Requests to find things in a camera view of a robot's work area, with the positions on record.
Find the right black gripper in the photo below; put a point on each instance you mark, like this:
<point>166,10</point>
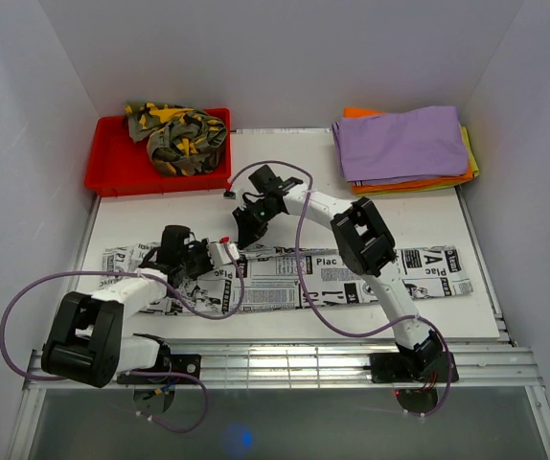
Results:
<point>249,232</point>

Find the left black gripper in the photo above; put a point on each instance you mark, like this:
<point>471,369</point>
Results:
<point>208,264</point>

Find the newspaper print trousers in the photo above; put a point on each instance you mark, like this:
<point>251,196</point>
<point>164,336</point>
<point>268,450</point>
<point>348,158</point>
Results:
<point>269,275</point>

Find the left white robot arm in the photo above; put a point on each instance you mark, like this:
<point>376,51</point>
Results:
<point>86,342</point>

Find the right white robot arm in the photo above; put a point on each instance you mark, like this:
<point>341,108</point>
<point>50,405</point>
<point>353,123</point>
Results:
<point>367,247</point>

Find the camouflage trousers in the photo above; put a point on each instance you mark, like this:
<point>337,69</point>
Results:
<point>181,141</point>

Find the folded orange trousers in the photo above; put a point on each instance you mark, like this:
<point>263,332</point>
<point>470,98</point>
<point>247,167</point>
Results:
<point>399,188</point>

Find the folded purple trousers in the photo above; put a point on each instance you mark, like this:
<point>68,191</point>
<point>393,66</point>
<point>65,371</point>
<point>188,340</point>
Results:
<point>399,144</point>

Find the red plastic bin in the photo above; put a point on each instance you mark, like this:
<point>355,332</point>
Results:
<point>119,167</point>

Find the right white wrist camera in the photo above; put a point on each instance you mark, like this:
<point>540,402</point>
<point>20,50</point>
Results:
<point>239,198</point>

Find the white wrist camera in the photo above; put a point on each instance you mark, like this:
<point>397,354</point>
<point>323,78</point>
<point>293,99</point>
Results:
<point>223,252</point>
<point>239,198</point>

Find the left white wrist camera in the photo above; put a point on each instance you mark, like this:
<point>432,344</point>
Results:
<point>223,252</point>

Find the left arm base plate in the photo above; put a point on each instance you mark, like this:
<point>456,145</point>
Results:
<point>180,364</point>

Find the aluminium mounting rail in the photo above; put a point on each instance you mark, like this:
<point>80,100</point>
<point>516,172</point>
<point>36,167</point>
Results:
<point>322,366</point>

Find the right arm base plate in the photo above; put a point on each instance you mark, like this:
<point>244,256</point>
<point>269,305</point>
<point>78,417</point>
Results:
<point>394,367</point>

